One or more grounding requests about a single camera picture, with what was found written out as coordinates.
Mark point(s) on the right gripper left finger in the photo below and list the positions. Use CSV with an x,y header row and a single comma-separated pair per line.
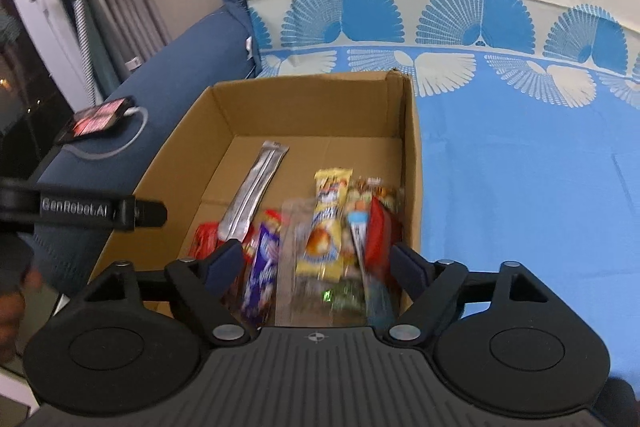
x,y
196,288

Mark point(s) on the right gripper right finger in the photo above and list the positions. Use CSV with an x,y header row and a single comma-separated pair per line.
x,y
434,289

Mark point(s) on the red coffee pouch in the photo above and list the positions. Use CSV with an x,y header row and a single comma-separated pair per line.
x,y
205,241

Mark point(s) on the purple chocolate bar wrapper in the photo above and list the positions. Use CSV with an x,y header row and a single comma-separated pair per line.
x,y
260,287

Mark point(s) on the light blue stick packet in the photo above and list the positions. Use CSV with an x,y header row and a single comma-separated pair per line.
x,y
379,306

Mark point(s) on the silver long stick packet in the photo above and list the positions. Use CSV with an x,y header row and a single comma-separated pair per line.
x,y
241,212

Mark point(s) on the small red packet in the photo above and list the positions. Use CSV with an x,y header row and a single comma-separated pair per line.
x,y
383,231

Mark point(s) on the small candy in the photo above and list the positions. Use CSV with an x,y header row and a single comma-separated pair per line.
x,y
273,220

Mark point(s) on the clear candy bag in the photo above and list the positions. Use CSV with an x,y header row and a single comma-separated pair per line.
x,y
325,293

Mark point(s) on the yellow snack bar wrapper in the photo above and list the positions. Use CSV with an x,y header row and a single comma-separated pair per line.
x,y
321,256

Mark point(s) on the peanut snack bag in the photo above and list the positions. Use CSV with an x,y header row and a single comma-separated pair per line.
x,y
361,192

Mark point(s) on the person's left hand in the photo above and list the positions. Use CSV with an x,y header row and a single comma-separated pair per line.
x,y
12,310

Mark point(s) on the black smartphone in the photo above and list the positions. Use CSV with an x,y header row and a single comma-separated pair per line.
x,y
95,120

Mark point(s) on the brown cardboard box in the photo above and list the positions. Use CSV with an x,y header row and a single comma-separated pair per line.
x,y
363,121

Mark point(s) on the blue denim sofa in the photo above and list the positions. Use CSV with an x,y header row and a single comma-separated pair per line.
x,y
222,46

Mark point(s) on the grey curtain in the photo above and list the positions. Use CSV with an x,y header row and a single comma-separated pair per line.
x,y
122,35

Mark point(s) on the blue white fan-pattern cloth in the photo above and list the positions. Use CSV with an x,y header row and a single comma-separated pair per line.
x,y
529,121

